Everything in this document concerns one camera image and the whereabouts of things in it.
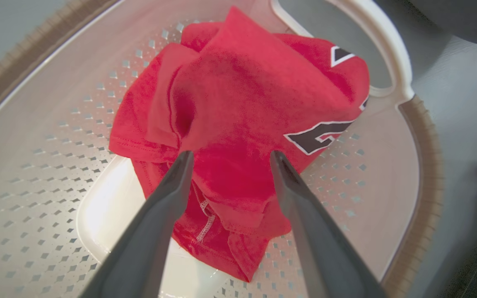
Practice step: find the cream perforated laundry basket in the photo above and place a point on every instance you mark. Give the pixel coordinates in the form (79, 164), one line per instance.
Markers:
(35, 124)

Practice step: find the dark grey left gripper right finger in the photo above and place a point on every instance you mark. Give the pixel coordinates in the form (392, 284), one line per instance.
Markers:
(317, 240)

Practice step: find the red and white garment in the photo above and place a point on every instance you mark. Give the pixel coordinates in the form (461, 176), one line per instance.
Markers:
(238, 107)

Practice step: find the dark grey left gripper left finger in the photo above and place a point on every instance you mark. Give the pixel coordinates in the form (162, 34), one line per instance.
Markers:
(151, 231)

